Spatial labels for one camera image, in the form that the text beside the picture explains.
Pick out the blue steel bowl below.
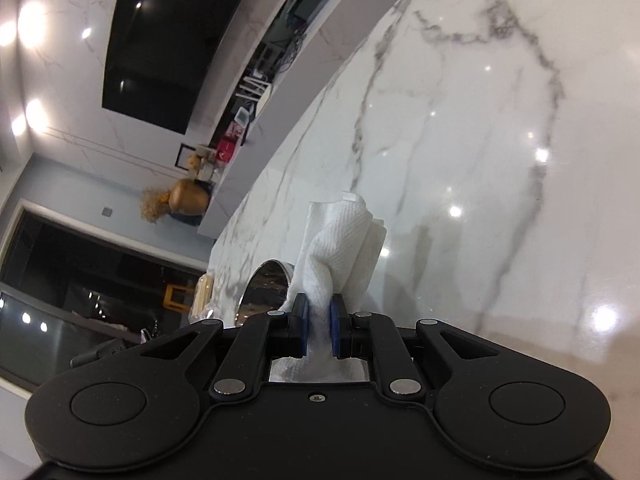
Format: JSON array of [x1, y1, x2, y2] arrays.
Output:
[[235, 259, 294, 326]]

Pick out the white paper towel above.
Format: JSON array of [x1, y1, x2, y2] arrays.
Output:
[[270, 193, 386, 382]]

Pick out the bamboo skewer pack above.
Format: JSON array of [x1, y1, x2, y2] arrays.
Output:
[[189, 273, 214, 320]]

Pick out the golden gourd ornament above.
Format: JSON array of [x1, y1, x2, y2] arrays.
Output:
[[168, 179, 209, 216]]

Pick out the yellow plush toy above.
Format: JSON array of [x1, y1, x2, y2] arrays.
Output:
[[188, 154, 202, 174]]

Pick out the black framed picture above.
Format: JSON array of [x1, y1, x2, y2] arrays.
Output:
[[175, 143, 196, 171]]

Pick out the red gift box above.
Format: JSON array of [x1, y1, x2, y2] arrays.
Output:
[[215, 138, 236, 164]]

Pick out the white digital clock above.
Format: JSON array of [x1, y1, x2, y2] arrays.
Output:
[[234, 107, 250, 128]]

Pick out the white wifi router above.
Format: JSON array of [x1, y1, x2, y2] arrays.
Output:
[[235, 76, 272, 114]]

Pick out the black wall television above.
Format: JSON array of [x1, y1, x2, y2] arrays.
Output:
[[102, 0, 242, 134]]

